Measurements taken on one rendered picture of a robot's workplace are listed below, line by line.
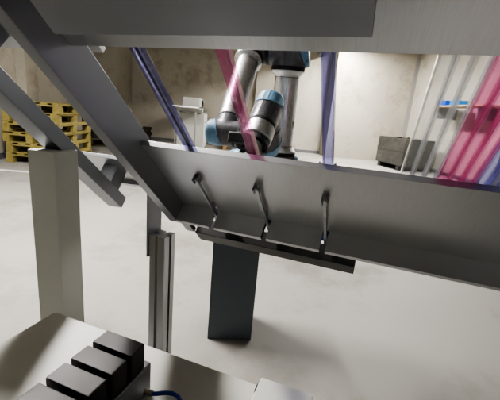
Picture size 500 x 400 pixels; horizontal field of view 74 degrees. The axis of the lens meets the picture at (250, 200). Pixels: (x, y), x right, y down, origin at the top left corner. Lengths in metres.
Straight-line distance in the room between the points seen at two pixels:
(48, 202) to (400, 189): 0.61
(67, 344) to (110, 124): 0.29
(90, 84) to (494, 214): 0.54
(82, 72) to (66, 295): 0.47
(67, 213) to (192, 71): 8.92
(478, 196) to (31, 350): 0.56
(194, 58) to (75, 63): 9.14
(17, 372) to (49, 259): 0.35
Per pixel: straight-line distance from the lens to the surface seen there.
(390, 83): 9.72
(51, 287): 0.80
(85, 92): 0.49
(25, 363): 0.48
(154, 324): 0.84
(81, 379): 0.34
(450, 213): 0.52
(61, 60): 0.47
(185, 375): 0.42
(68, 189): 0.74
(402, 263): 0.62
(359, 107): 9.40
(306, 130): 9.66
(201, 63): 9.56
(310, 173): 0.48
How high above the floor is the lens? 0.91
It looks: 14 degrees down
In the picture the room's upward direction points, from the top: 5 degrees clockwise
